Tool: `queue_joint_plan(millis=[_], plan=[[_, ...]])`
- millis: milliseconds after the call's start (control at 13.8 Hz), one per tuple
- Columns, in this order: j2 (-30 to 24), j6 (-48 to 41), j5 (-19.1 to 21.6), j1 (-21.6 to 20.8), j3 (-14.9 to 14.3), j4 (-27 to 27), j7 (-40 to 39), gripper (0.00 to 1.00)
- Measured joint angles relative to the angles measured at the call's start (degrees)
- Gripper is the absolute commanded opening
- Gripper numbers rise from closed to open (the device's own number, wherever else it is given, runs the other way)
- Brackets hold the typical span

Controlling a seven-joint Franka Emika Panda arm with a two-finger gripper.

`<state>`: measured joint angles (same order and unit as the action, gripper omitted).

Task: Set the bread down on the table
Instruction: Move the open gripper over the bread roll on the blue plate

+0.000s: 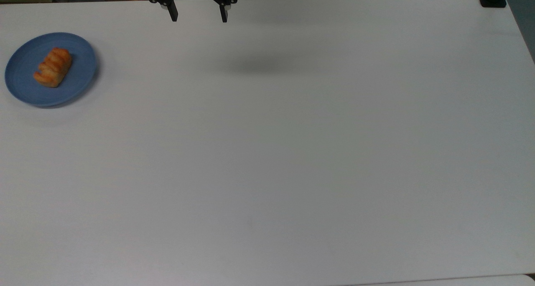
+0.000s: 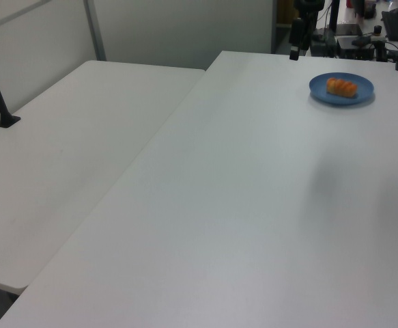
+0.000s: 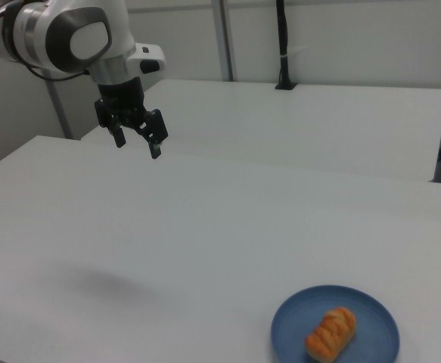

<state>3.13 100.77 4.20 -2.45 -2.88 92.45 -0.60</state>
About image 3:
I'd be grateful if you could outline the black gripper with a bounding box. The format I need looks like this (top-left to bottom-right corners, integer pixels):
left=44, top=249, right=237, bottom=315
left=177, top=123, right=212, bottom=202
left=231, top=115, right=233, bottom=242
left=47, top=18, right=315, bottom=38
left=94, top=77, right=169, bottom=160

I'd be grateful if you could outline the orange braided bread loaf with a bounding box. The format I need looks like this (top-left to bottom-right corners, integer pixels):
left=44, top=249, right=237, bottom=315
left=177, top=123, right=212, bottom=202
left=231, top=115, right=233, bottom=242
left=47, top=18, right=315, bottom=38
left=304, top=306, right=357, bottom=363

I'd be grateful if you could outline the blue round plate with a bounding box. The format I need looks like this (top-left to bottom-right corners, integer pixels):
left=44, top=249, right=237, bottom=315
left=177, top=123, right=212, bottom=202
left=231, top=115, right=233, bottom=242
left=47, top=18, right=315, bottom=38
left=270, top=284, right=401, bottom=363

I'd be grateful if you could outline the grey partition post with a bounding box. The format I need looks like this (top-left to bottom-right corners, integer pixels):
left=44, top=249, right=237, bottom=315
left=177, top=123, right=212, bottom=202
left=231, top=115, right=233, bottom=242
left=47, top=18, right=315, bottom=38
left=215, top=0, right=241, bottom=82

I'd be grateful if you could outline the black camera pole with base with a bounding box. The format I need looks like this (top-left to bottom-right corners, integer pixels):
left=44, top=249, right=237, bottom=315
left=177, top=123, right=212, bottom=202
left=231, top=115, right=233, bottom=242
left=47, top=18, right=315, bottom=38
left=274, top=0, right=297, bottom=91

